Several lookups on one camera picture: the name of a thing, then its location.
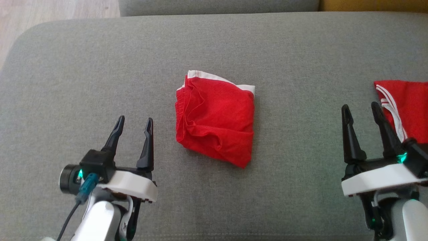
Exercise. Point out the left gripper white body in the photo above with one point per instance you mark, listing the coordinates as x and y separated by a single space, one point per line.
133 184

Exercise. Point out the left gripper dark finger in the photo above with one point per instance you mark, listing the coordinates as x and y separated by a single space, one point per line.
115 137
147 150

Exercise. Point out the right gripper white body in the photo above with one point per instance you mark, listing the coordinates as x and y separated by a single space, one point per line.
378 179

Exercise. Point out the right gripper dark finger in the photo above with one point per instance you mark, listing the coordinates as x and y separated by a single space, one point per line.
352 144
388 140

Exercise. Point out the red Bulls 23 jersey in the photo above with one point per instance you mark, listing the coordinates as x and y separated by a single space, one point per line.
411 107

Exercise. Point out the red shorts white trim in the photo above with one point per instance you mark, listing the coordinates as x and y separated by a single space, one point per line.
217 124

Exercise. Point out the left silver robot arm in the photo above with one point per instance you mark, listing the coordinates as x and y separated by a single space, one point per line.
100 221

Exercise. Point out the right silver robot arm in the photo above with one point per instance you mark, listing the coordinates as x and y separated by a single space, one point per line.
411 221

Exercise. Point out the grey sofa seat cushion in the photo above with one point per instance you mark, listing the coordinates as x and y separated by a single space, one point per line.
214 43

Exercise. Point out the yellow cushion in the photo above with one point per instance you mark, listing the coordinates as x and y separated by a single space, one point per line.
374 5

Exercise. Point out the grey sofa back cushion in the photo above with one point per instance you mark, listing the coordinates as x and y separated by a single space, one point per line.
217 6

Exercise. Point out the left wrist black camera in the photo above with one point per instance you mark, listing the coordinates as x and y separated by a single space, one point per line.
97 164

